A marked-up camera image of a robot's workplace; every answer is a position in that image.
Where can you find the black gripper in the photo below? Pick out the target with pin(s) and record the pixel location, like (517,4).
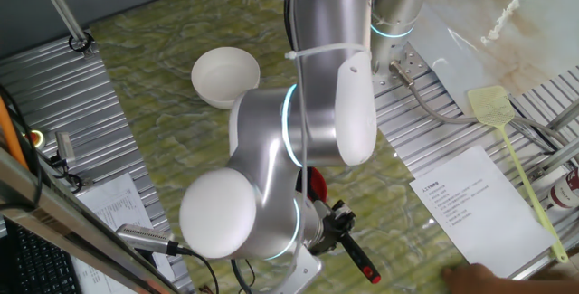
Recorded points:
(323,239)

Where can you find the black ladle with red accents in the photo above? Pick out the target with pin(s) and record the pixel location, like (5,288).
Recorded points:
(362,262)

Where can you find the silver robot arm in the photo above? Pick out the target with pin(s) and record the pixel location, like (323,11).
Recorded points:
(316,59)

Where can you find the red bowl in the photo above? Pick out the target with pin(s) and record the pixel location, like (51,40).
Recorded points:
(316,183)

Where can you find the white bowl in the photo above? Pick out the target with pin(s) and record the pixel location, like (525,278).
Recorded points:
(217,77)

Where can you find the person's right hand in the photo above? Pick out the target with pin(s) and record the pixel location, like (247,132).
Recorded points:
(470,280)

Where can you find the white instruction paper sheet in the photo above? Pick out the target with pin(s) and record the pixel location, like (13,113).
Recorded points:
(479,212)

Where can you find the yellow fly swatter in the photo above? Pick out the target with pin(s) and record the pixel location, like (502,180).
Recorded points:
(490,106)

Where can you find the green marble pattern mat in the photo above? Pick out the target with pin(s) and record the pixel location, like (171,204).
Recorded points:
(181,126)

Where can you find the aluminium profile strut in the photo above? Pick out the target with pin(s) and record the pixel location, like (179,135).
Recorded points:
(556,158)
(565,120)

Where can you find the white can with red label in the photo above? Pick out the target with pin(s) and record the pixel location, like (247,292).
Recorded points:
(565,190)

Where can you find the printed table paper sheet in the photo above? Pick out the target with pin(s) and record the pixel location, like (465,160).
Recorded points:
(113,203)

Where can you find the beige marble pattern board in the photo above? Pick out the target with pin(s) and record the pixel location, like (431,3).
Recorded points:
(534,22)

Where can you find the black keyboard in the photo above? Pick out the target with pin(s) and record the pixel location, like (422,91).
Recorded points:
(36,267)

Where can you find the red emergency stop button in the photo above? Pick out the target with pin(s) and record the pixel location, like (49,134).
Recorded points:
(37,139)

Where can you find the orange pole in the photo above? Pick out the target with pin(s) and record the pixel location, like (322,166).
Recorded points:
(8,135)

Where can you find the silver ribbed wrist camera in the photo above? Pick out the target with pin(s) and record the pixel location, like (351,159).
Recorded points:
(303,271)

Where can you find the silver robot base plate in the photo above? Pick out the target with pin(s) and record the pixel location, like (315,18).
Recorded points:
(409,68)

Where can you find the aluminium frame bar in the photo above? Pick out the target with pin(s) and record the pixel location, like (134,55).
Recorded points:
(68,230)

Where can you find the small silver camera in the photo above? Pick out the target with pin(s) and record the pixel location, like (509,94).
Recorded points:
(65,147)

